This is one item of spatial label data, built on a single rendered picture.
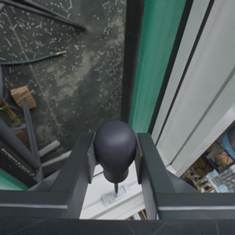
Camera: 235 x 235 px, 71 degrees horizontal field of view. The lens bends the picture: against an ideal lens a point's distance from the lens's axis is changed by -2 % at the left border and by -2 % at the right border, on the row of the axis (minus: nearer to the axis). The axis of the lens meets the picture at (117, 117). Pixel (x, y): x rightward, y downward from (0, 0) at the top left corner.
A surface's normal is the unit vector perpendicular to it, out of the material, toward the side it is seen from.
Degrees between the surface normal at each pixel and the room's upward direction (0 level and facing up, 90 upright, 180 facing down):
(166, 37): 0
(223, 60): 90
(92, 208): 90
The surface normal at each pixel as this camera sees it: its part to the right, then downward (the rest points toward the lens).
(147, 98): 0.43, 0.72
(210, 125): -0.90, 0.35
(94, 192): 0.00, -0.60
